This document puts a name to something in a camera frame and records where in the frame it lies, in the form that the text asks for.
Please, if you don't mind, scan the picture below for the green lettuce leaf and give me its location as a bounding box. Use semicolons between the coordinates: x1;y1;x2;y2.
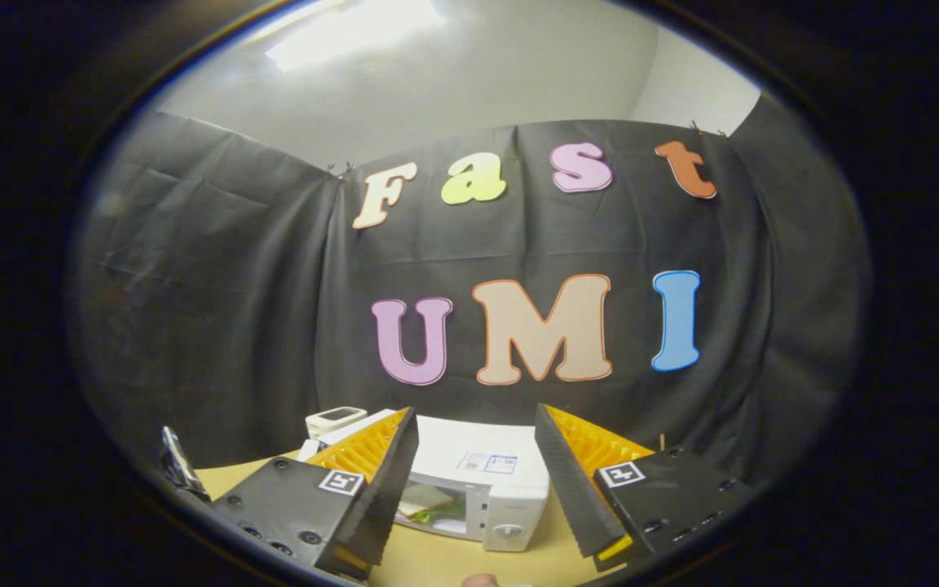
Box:
425;497;468;524

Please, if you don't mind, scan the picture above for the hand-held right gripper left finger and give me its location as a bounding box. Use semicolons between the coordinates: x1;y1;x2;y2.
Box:
209;406;420;581

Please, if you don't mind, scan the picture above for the white microwave oven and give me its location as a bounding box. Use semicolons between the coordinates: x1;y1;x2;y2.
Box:
319;409;552;554

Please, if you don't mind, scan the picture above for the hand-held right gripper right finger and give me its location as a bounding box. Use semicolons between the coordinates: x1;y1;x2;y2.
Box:
535;403;754;572

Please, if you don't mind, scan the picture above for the white toaster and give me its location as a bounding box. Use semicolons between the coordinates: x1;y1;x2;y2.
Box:
305;406;368;439

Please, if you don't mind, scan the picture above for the white bread slice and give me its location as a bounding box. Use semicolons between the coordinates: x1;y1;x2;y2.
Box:
398;483;450;519

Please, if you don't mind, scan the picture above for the black backdrop cloth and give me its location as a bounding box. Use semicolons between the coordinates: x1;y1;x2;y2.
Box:
66;96;874;490

